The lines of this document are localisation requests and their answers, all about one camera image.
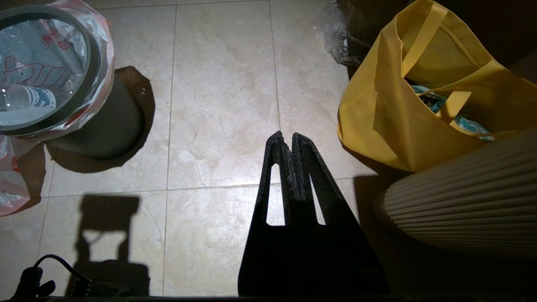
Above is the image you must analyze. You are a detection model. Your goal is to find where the black trash bin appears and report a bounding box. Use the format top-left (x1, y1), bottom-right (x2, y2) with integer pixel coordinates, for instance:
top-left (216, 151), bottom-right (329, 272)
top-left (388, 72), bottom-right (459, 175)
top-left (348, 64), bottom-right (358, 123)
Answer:
top-left (45, 66), bottom-right (146, 160)

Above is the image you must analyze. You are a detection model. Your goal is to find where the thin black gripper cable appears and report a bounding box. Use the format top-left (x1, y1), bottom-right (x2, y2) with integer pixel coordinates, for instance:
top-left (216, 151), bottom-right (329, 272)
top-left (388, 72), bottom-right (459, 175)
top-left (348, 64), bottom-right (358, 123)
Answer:
top-left (12, 253), bottom-right (94, 301)

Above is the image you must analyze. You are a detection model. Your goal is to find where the yellow fabric tote bag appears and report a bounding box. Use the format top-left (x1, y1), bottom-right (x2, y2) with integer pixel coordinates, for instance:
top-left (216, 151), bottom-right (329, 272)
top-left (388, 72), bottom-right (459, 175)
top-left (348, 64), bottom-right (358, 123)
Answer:
top-left (337, 0), bottom-right (537, 173)

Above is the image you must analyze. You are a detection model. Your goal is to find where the red-printed bag holding bottles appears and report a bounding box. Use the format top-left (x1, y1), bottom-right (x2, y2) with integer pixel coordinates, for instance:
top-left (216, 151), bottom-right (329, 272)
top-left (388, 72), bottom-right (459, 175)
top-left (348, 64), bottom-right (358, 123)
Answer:
top-left (0, 0), bottom-right (115, 141)

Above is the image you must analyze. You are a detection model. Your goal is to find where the flat red-printed plastic bag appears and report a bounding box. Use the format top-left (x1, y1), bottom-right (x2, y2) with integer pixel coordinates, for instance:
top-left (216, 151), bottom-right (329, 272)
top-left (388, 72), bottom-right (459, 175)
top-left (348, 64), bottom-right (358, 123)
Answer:
top-left (0, 136), bottom-right (32, 217)

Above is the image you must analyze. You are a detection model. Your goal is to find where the beige ribbed cylinder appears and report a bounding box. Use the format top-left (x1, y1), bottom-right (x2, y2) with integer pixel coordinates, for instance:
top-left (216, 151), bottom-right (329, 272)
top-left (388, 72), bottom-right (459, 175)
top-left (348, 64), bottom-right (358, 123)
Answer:
top-left (383, 129), bottom-right (537, 261)

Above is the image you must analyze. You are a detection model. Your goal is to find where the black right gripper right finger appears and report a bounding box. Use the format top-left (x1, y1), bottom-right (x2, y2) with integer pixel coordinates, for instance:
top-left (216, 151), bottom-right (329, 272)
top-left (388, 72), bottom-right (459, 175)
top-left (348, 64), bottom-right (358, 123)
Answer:
top-left (292, 133), bottom-right (389, 297)

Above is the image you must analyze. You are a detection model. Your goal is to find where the crumpled clear plastic wrap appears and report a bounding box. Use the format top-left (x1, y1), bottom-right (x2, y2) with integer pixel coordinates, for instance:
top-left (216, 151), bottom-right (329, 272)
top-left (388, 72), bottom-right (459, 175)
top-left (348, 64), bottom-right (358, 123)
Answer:
top-left (314, 0), bottom-right (362, 66)

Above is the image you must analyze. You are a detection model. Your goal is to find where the clear bottle with blue label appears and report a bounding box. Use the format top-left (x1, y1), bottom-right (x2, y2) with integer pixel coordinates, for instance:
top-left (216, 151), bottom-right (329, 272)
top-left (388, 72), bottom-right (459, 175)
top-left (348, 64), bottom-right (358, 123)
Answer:
top-left (0, 84), bottom-right (57, 112)

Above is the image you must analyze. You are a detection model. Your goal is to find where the teal printed packet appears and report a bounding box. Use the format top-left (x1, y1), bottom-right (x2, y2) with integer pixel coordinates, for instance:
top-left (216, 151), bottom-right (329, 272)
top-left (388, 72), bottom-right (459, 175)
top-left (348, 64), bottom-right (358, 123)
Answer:
top-left (410, 84), bottom-right (496, 141)

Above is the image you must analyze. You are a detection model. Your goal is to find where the grey bin rim ring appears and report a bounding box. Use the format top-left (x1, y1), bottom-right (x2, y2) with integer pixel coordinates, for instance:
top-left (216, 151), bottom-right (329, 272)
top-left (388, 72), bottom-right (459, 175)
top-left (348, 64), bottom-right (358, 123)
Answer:
top-left (0, 5), bottom-right (102, 137)

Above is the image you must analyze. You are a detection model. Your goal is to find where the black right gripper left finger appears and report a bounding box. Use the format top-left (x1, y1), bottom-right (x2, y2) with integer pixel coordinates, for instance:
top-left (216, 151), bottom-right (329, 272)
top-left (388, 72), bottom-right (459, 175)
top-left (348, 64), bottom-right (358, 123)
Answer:
top-left (238, 131), bottom-right (310, 297)

